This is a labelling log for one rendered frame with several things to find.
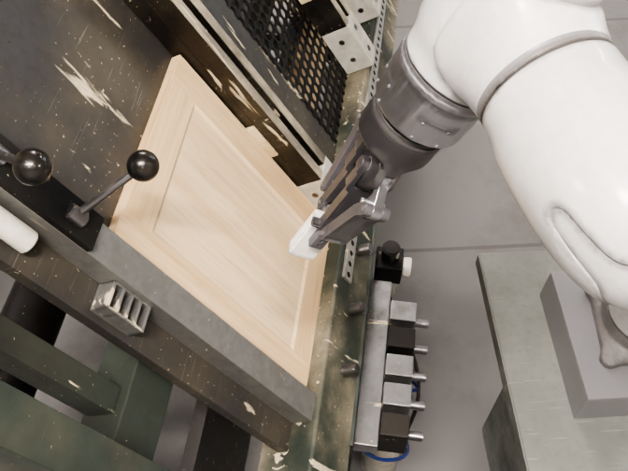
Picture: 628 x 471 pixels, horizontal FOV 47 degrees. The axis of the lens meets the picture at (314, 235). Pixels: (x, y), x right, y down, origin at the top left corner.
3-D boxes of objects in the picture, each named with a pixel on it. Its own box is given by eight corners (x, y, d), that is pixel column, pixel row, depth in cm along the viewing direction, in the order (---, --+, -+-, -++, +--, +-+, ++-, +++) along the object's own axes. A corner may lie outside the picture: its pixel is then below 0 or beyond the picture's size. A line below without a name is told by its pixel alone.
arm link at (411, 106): (407, 87, 54) (369, 136, 59) (506, 124, 58) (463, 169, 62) (401, 10, 60) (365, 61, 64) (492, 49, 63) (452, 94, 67)
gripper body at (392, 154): (376, 64, 64) (328, 130, 71) (379, 135, 59) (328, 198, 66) (447, 92, 67) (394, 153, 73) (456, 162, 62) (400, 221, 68)
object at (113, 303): (126, 335, 96) (143, 333, 95) (89, 310, 92) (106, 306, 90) (135, 309, 99) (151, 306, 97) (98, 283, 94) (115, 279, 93)
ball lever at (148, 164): (80, 239, 87) (168, 175, 84) (56, 221, 84) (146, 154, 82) (79, 220, 89) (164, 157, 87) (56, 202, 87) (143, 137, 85)
